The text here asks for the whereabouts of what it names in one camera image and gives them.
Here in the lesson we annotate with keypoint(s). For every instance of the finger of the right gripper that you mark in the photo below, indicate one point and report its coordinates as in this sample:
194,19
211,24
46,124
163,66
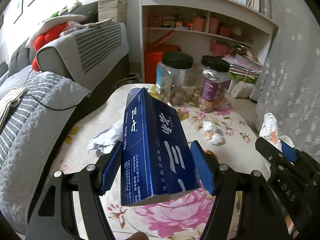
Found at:
288,151
268,151

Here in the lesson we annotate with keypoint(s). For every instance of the green printed paper cup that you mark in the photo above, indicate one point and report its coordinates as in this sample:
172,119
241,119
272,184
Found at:
269,130

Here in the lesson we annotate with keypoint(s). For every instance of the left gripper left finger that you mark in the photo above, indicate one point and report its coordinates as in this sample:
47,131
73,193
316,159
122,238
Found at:
54,213

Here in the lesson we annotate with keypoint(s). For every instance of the white floral lace curtain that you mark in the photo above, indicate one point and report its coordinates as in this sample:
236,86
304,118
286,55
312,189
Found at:
288,86

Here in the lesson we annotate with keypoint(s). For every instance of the clear plastic bag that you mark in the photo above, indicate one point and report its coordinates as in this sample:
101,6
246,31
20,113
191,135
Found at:
105,140

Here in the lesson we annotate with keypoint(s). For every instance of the tall blue toothpaste box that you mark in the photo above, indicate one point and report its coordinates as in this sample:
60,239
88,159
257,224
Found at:
156,161

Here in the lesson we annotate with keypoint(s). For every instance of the grey striped sofa cover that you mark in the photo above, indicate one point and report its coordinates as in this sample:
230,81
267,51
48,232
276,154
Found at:
91,54

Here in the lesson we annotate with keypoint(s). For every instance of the red plush toy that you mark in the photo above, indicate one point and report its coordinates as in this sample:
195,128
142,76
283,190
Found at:
49,36

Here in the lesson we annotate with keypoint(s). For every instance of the pink flower pot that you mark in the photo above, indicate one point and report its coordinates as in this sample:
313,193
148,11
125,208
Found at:
198,24
213,25

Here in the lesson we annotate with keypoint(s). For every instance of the grey quilted seat cover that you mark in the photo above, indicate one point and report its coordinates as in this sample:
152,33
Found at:
28,135

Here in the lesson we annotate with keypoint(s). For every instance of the clear jar with nuts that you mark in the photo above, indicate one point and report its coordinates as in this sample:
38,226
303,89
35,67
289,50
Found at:
175,77

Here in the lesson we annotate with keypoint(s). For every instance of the stack of books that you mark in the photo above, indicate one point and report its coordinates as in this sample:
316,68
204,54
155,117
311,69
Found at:
116,10

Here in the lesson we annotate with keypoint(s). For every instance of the white plastic trash bin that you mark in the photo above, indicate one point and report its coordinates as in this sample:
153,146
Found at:
287,140

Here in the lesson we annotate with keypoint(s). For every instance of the red gift box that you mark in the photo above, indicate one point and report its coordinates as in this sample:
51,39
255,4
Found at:
152,57

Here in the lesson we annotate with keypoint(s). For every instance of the white bookshelf unit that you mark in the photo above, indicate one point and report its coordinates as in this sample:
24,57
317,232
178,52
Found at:
171,22

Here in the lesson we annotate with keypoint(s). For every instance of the pile of papers and box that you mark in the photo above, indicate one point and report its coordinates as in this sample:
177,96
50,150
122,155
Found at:
245,70

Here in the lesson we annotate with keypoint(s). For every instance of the white tissue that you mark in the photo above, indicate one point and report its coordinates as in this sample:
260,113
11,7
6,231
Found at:
209,126
213,138

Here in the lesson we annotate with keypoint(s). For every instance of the grey sofa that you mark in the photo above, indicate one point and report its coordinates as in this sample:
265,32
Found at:
49,60

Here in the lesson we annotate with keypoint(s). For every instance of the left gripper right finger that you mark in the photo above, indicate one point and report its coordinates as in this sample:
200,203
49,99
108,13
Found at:
260,214

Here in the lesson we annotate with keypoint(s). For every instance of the purple label snack jar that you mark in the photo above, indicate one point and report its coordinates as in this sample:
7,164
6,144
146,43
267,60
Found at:
213,79

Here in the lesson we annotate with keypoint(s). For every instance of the floral tablecloth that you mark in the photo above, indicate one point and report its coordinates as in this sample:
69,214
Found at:
184,217

